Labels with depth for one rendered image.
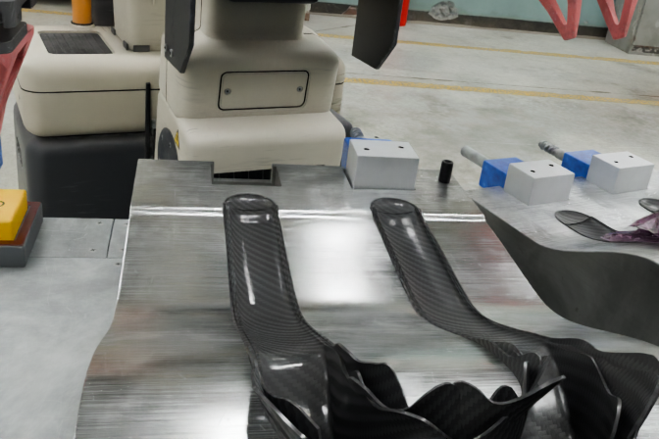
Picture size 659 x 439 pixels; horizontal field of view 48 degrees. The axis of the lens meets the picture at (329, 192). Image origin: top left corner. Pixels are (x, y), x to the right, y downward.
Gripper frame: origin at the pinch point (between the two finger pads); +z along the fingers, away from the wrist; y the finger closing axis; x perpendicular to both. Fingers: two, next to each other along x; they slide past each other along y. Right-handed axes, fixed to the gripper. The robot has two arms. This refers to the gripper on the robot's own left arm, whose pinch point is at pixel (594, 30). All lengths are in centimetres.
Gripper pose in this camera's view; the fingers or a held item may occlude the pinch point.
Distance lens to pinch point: 79.5
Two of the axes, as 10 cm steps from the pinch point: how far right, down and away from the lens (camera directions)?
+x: -4.5, 0.3, 8.9
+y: 8.9, -1.0, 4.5
